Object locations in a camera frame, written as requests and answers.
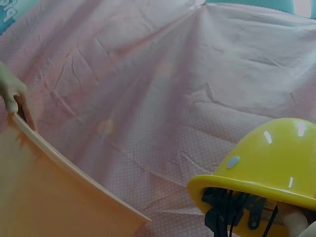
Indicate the person's right fingers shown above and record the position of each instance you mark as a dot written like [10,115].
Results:
[297,221]

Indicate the person's left fingers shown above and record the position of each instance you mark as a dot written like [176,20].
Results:
[19,96]

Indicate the yellow hard hat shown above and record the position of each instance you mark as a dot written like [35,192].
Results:
[266,160]

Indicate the orange plastic basin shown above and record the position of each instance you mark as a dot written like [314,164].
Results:
[49,192]

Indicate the person's left hand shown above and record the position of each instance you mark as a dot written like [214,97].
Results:
[15,85]

